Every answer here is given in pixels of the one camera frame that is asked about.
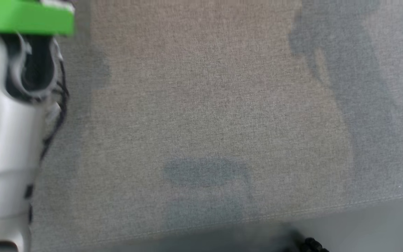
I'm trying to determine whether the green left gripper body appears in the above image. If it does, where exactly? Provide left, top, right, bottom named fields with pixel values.
left=0, top=0, right=76, bottom=36

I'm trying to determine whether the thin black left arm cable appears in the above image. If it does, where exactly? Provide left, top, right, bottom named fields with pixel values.
left=40, top=38, right=70, bottom=163

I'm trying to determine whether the black ribbed hose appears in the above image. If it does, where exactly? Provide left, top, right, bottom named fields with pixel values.
left=284, top=236, right=331, bottom=252

